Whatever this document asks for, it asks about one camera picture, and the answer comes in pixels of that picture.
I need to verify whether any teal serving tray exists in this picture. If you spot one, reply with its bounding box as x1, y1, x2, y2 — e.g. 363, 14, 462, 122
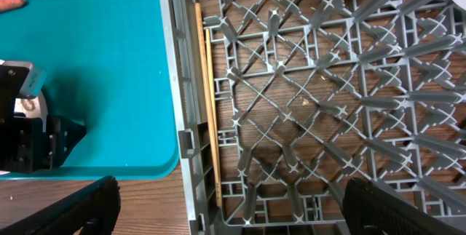
1, 0, 179, 180

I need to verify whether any wooden chopstick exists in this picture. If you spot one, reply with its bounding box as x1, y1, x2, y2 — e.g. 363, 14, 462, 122
194, 3, 223, 209
205, 30, 218, 137

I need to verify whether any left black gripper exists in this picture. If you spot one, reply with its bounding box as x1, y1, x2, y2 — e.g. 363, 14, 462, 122
1, 60, 87, 174

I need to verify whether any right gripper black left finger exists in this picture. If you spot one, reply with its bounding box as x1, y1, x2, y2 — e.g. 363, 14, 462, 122
1, 175, 121, 235

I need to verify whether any orange carrot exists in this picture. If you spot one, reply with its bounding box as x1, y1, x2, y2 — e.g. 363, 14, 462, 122
0, 0, 27, 13

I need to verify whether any grey dishwasher rack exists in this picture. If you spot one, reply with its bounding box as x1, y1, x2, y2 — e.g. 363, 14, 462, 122
160, 0, 465, 234

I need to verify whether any white round plate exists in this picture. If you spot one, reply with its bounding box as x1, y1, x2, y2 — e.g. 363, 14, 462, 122
15, 91, 48, 132

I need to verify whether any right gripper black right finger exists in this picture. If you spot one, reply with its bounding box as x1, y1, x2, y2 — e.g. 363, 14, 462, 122
342, 178, 465, 235

